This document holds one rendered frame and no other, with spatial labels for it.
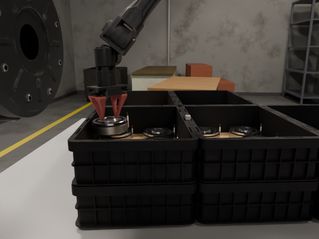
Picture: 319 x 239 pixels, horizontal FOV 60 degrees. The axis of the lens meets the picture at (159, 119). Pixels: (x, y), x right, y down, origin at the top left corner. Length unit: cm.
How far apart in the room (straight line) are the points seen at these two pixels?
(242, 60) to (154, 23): 241
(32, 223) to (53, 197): 13
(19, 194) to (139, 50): 659
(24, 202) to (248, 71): 691
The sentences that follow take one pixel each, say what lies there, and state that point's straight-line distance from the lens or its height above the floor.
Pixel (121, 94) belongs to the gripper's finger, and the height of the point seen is 100.
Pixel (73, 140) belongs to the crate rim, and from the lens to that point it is 65.
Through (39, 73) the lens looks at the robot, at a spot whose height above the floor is 110.
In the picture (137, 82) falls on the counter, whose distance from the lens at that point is 487.
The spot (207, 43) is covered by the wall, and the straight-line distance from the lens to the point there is 729.
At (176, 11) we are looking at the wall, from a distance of 733.
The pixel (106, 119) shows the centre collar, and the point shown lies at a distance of 81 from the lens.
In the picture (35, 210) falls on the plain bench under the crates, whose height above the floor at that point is 70.
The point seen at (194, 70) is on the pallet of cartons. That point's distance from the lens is 556.
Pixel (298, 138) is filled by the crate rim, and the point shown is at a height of 93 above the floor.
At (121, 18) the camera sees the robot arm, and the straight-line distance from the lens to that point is 78.
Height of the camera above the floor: 113
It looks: 14 degrees down
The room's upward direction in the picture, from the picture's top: straight up
